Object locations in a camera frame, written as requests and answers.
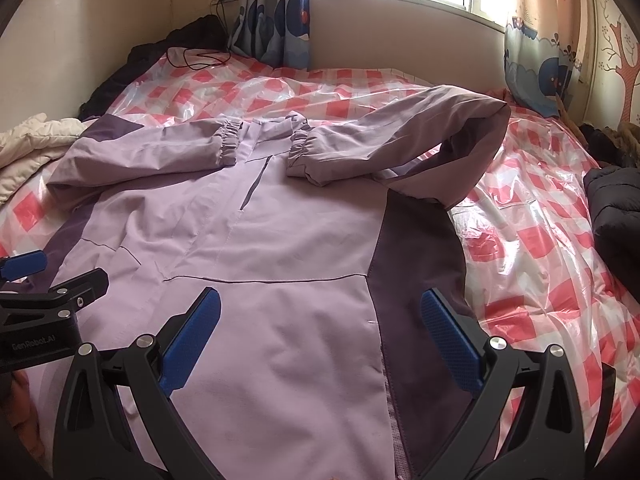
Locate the lilac and purple jacket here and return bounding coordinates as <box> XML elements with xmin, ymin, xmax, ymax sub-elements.
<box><xmin>27</xmin><ymin>86</ymin><xmax>511</xmax><ymax>479</ymax></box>

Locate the cream quilted blanket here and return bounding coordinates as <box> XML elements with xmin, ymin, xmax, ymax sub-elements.
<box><xmin>0</xmin><ymin>113</ymin><xmax>94</xmax><ymax>205</ymax></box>

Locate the red checkered plastic bed cover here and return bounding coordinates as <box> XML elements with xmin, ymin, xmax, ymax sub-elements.
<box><xmin>1</xmin><ymin>54</ymin><xmax>639</xmax><ymax>460</ymax></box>

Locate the black puffer jacket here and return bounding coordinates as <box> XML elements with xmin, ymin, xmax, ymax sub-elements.
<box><xmin>584</xmin><ymin>166</ymin><xmax>640</xmax><ymax>301</ymax></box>

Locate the left blue patterned curtain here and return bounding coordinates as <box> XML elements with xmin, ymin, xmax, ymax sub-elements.
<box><xmin>229</xmin><ymin>0</ymin><xmax>310</xmax><ymax>70</ymax></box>

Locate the blue patterned curtain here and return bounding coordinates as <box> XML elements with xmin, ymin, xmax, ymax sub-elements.
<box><xmin>503</xmin><ymin>0</ymin><xmax>589</xmax><ymax>118</ymax></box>
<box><xmin>229</xmin><ymin>0</ymin><xmax>310</xmax><ymax>70</ymax></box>

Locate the right blue patterned curtain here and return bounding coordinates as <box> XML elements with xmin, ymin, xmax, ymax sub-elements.
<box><xmin>503</xmin><ymin>0</ymin><xmax>589</xmax><ymax>118</ymax></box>

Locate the black garment by wall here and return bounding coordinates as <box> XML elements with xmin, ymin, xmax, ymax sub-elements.
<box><xmin>77</xmin><ymin>14</ymin><xmax>228</xmax><ymax>122</ymax></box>

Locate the black cable on bed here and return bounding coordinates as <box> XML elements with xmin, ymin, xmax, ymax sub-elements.
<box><xmin>165</xmin><ymin>0</ymin><xmax>234</xmax><ymax>73</ymax></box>

